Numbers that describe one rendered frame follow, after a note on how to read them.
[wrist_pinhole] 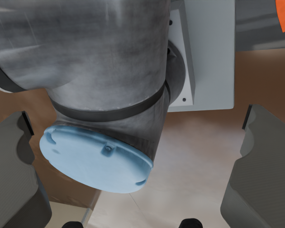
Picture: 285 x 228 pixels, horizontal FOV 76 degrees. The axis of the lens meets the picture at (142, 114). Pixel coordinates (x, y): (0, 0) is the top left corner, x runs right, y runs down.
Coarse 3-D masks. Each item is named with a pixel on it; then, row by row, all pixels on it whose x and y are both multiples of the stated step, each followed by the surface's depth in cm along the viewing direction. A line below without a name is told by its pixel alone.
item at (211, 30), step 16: (176, 0) 39; (192, 0) 38; (208, 0) 38; (224, 0) 37; (192, 16) 40; (208, 16) 40; (224, 16) 39; (192, 32) 43; (208, 32) 42; (224, 32) 41; (192, 48) 45; (208, 48) 44; (224, 48) 43; (208, 64) 47; (224, 64) 45; (208, 80) 49; (224, 80) 48; (208, 96) 53; (224, 96) 51
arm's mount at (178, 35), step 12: (180, 0) 38; (180, 12) 34; (180, 24) 34; (168, 36) 36; (180, 36) 36; (180, 48) 37; (192, 72) 46; (192, 84) 45; (180, 96) 45; (192, 96) 44
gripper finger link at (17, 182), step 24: (24, 120) 10; (0, 144) 8; (24, 144) 8; (0, 168) 7; (24, 168) 7; (0, 192) 6; (24, 192) 6; (0, 216) 5; (24, 216) 5; (48, 216) 6
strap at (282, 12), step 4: (276, 0) 98; (280, 0) 98; (284, 0) 98; (276, 4) 99; (280, 4) 99; (284, 4) 98; (276, 8) 100; (280, 8) 100; (284, 8) 100; (280, 12) 101; (284, 12) 101; (280, 16) 102; (284, 16) 102; (280, 20) 104; (284, 20) 103; (280, 24) 105; (284, 24) 104; (284, 28) 106
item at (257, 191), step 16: (256, 112) 9; (256, 128) 8; (272, 128) 8; (256, 144) 7; (272, 144) 7; (240, 160) 7; (256, 160) 7; (272, 160) 7; (240, 176) 6; (256, 176) 6; (272, 176) 6; (240, 192) 6; (256, 192) 6; (272, 192) 5; (224, 208) 6; (240, 208) 5; (256, 208) 5; (272, 208) 5; (240, 224) 6; (256, 224) 5; (272, 224) 5
